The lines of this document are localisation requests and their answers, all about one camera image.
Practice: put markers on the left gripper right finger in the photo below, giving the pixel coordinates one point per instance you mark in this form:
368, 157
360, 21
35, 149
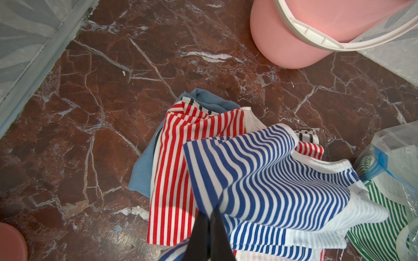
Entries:
220, 245

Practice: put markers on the light blue tank top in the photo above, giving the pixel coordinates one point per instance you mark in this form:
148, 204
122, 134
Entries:
140, 180

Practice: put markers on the pink watering can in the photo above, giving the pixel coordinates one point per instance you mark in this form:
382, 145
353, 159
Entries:
13, 244

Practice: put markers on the blue white striped garment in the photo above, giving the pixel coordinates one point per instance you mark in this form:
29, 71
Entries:
274, 200

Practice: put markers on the green white striped garment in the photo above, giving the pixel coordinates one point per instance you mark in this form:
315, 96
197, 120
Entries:
375, 228

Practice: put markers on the pink lidded plastic bucket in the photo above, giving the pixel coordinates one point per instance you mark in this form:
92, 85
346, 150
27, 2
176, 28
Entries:
297, 34

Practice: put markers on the clear vacuum storage bag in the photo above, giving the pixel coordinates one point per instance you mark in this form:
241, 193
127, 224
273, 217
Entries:
395, 156

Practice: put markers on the red white striped garment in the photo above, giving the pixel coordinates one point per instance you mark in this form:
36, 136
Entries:
173, 206

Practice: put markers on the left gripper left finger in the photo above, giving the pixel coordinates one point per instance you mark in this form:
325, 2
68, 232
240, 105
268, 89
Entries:
197, 248

